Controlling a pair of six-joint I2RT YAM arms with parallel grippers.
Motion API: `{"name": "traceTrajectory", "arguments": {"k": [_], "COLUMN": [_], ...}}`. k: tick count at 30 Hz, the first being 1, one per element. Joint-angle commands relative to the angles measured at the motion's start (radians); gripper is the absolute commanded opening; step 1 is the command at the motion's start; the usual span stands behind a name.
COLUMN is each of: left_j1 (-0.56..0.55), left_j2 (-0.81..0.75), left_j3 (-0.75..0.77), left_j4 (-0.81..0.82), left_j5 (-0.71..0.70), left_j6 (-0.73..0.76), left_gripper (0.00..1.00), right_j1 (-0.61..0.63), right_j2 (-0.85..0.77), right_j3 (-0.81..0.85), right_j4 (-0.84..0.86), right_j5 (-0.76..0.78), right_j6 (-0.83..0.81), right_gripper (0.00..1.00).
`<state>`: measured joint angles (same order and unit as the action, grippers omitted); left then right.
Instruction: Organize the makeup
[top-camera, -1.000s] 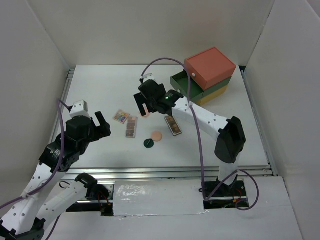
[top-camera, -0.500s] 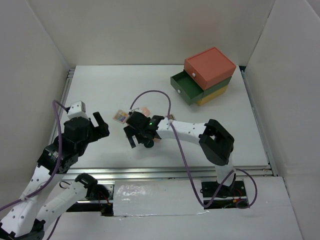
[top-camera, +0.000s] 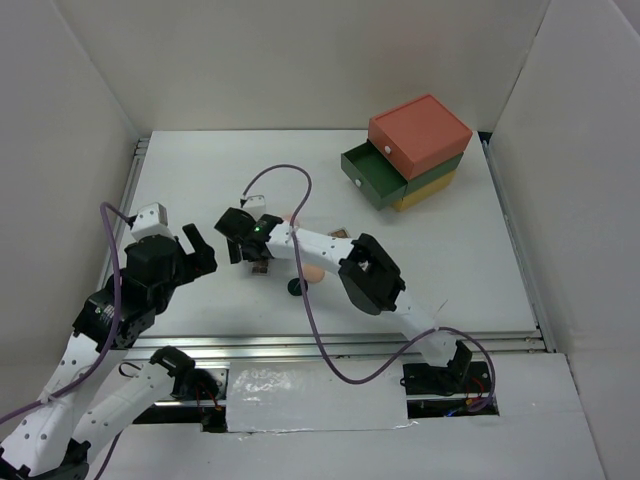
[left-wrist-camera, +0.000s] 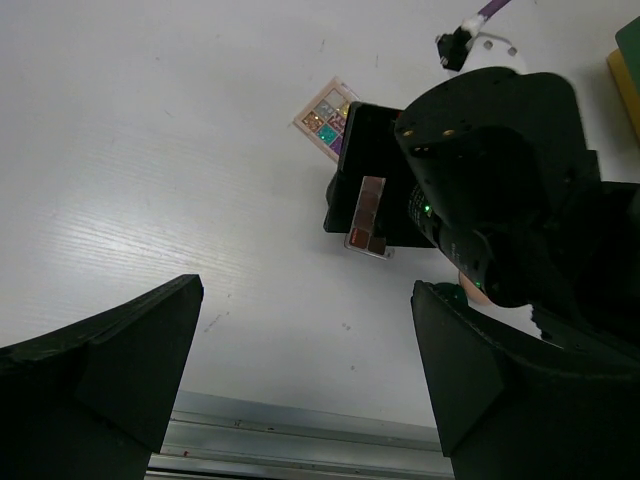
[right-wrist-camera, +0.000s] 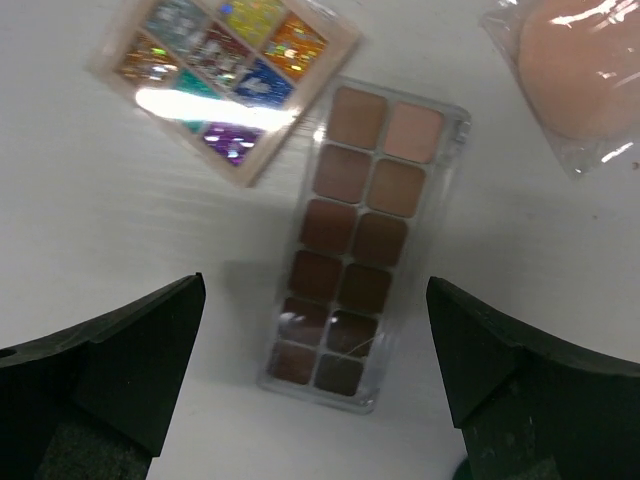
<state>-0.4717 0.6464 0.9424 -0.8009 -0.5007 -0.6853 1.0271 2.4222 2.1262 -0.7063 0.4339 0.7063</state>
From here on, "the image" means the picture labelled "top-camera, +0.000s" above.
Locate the dark brown eyeshadow palette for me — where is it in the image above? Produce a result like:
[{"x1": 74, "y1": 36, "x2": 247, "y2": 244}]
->
[{"x1": 329, "y1": 228, "x2": 350, "y2": 238}]

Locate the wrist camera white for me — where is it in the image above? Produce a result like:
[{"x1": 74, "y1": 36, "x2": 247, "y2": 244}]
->
[
  {"x1": 130, "y1": 202, "x2": 173, "y2": 242},
  {"x1": 242, "y1": 195, "x2": 266, "y2": 219}
]

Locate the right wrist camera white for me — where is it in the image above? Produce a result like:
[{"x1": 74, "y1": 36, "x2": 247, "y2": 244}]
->
[{"x1": 242, "y1": 195, "x2": 266, "y2": 219}]

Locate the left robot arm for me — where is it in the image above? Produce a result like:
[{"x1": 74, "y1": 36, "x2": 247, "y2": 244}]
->
[{"x1": 1, "y1": 224, "x2": 217, "y2": 479}]

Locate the green drawer box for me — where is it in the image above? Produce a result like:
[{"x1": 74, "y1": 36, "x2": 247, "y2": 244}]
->
[{"x1": 341, "y1": 141, "x2": 463, "y2": 210}]

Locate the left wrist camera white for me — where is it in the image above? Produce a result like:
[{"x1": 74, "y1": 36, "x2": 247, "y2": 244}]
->
[{"x1": 130, "y1": 202, "x2": 173, "y2": 242}]

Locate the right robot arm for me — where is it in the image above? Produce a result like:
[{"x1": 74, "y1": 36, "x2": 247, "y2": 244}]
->
[{"x1": 215, "y1": 207, "x2": 471, "y2": 395}]

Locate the white foil covered panel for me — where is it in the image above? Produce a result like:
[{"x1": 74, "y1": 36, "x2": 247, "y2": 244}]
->
[{"x1": 226, "y1": 361, "x2": 409, "y2": 433}]

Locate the pink brown eyeshadow palette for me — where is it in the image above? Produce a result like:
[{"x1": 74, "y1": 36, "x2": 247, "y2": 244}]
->
[{"x1": 251, "y1": 260, "x2": 269, "y2": 276}]

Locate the dark green round compact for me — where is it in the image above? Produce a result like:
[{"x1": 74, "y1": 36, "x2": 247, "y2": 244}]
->
[{"x1": 287, "y1": 277, "x2": 308, "y2": 297}]

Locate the round peach powder puff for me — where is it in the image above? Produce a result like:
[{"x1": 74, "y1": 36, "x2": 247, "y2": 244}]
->
[{"x1": 302, "y1": 264, "x2": 326, "y2": 284}]

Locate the orange drawer box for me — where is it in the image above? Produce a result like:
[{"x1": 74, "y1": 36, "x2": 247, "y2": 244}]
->
[{"x1": 368, "y1": 94, "x2": 472, "y2": 180}]

